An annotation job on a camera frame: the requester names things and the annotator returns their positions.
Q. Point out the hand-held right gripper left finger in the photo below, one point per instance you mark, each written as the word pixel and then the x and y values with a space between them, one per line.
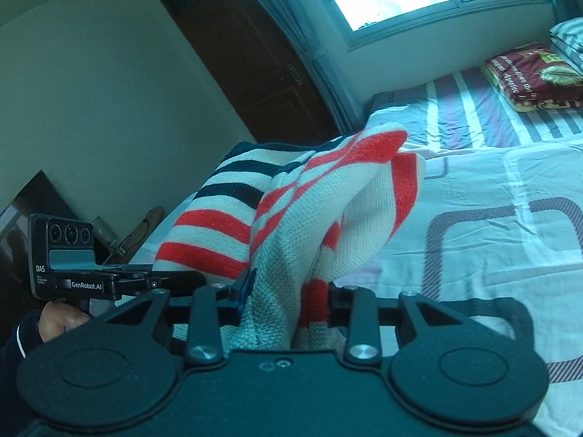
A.
pixel 246 287

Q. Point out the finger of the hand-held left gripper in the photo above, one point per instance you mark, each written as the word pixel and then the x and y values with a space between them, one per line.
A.
pixel 182 279

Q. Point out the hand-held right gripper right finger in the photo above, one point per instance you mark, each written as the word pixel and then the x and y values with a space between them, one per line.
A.
pixel 336 302

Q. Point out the red white navy striped sweater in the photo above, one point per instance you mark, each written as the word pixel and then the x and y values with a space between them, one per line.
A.
pixel 291 218

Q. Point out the person's left hand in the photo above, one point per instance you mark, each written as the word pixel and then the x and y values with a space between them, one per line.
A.
pixel 61 321

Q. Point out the dark flat screen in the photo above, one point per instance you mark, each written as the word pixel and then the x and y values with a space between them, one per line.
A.
pixel 32 200

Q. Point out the brown wooden door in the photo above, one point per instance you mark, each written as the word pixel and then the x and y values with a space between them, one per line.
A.
pixel 246 59

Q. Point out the purple striped bed sheet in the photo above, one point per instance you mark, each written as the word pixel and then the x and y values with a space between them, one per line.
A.
pixel 464 109

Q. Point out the grey curtain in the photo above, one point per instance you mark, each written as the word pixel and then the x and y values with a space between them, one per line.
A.
pixel 300 41

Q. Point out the red folded blanket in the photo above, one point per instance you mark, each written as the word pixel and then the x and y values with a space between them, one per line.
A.
pixel 533 75

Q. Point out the striped pillow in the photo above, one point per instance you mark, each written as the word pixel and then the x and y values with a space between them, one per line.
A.
pixel 569 38

